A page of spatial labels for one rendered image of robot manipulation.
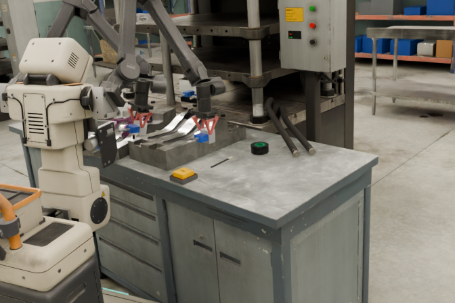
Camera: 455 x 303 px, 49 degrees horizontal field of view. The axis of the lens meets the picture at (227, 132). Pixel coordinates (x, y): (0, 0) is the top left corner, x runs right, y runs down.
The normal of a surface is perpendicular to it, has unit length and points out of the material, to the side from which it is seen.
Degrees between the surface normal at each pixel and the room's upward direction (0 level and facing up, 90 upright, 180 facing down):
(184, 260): 90
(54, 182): 82
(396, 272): 0
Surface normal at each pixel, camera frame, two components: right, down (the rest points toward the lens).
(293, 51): -0.68, 0.26
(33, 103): -0.41, 0.17
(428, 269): -0.07, -0.95
